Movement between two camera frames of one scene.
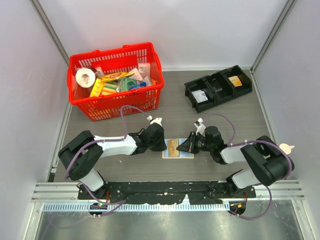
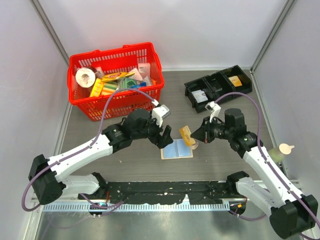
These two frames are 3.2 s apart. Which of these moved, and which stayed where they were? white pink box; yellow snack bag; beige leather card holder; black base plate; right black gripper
Moved: right black gripper
Stayed: beige leather card holder; yellow snack bag; white pink box; black base plate
